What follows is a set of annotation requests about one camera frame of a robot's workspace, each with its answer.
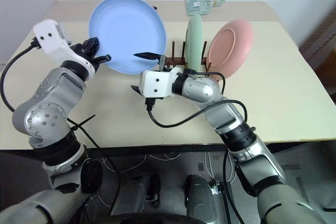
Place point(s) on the pink plate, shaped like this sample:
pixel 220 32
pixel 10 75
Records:
pixel 231 43

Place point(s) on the black oval disc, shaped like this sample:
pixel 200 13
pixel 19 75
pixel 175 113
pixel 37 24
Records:
pixel 92 176

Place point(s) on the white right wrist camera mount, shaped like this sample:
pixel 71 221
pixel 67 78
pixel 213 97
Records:
pixel 155 82

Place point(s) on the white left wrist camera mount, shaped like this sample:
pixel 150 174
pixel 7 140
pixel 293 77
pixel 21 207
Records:
pixel 50 40

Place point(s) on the black zip tie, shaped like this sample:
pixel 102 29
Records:
pixel 84 122

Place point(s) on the green plate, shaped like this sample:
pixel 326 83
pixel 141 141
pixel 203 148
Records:
pixel 194 40

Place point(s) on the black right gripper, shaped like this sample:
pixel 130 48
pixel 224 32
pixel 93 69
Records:
pixel 162 64

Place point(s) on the blue plate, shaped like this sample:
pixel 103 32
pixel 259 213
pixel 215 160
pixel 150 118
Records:
pixel 126 30

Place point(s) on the wooden dish rack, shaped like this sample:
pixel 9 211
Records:
pixel 174 61

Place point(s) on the dark grey rounded leg cover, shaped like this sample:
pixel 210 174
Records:
pixel 202 195
pixel 136 192

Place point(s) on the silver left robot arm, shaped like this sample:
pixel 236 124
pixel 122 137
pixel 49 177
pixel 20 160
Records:
pixel 44 113

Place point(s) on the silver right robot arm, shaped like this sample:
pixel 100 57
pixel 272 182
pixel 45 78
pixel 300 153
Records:
pixel 199 90

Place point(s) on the clear bag with metal parts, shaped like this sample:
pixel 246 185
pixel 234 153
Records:
pixel 197 5

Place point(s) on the dark brown furniture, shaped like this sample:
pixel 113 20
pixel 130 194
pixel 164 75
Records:
pixel 325 51

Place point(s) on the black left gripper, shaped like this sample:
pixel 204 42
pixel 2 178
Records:
pixel 88 48

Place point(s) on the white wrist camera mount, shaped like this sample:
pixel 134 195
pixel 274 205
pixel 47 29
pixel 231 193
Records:
pixel 50 40
pixel 155 82

